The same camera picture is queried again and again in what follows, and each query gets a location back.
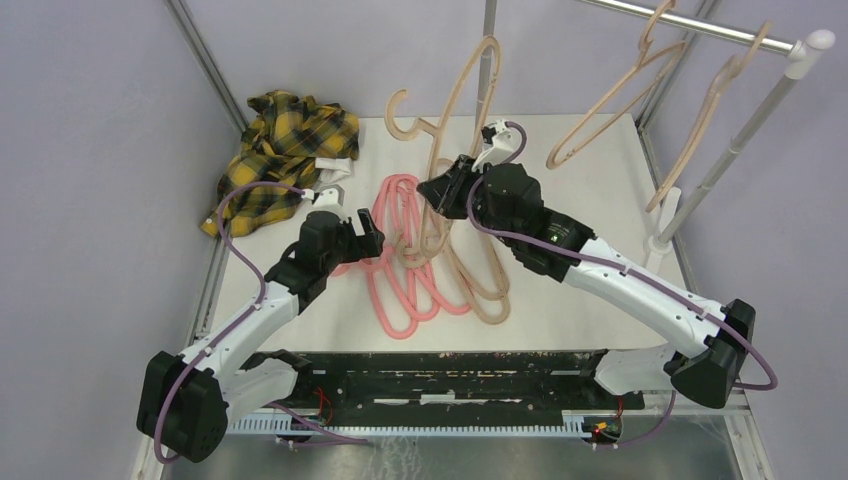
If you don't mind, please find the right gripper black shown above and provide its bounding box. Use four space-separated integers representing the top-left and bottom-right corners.
420 152 518 247

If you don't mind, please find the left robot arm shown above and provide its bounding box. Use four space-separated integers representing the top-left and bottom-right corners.
136 208 385 463

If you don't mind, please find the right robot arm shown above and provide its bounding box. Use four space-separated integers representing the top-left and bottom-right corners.
416 156 756 409

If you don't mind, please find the yellow plaid shirt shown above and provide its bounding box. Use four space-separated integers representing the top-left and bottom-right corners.
217 90 360 237

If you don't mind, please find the clothes rack metal white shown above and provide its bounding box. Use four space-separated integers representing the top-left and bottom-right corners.
463 0 836 266

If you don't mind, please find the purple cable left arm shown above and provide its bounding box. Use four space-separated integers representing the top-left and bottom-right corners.
152 181 313 465

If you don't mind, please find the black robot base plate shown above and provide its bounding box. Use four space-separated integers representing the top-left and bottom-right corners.
281 350 645 427

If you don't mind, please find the white cable duct strip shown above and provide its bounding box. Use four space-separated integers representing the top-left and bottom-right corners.
227 409 591 439

